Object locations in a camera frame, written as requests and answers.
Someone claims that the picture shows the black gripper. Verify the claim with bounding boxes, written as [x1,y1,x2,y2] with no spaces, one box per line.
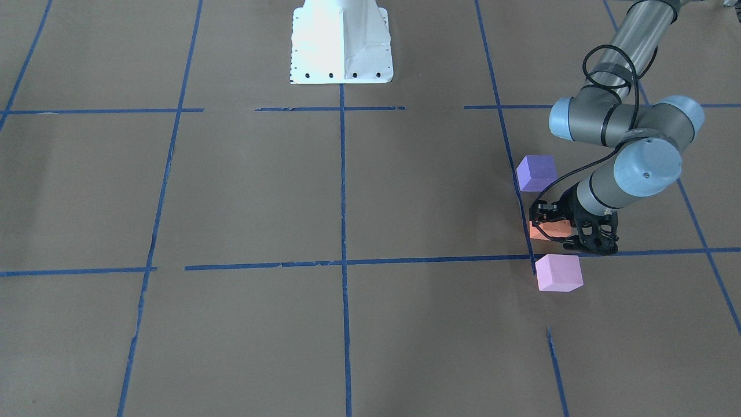
[535,184,619,256]

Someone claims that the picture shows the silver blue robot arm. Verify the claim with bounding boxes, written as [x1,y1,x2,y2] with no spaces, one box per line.
[530,1,706,256]

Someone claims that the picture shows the pink foam cube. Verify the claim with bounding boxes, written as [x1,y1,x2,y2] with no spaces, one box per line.
[535,254,584,292]

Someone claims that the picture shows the purple foam cube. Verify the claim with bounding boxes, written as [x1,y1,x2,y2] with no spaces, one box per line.
[516,154,559,192]

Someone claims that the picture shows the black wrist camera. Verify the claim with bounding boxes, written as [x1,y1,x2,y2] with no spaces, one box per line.
[529,200,566,224]

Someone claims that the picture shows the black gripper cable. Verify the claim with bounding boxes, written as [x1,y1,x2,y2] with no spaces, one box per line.
[531,44,640,226]

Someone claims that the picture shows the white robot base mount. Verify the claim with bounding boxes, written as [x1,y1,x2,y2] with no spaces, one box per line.
[289,1,394,85]

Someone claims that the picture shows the orange foam cube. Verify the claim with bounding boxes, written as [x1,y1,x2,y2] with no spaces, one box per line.
[529,218,575,242]

